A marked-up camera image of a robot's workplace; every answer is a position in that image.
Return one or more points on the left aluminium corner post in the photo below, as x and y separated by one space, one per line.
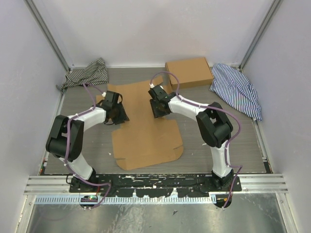
46 32

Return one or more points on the aluminium front rail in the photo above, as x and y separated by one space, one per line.
247 183

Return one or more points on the cardboard box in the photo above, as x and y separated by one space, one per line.
143 140
192 72

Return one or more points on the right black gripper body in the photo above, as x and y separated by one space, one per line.
158 113

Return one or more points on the aluminium corner post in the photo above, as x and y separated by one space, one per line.
260 32
46 32

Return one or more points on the folded closed cardboard box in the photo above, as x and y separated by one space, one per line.
192 72

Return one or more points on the grey striped cloth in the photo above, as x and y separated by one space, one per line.
95 74

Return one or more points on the slotted grey cable duct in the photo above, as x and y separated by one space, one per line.
90 199

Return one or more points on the right aluminium corner post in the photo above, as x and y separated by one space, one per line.
260 32

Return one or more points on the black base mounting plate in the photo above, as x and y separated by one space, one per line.
150 185

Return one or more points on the blue white striped cloth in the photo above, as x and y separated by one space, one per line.
235 89

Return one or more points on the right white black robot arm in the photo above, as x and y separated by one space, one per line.
214 126

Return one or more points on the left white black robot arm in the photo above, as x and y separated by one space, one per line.
65 140

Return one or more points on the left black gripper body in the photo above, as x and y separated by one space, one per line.
120 115

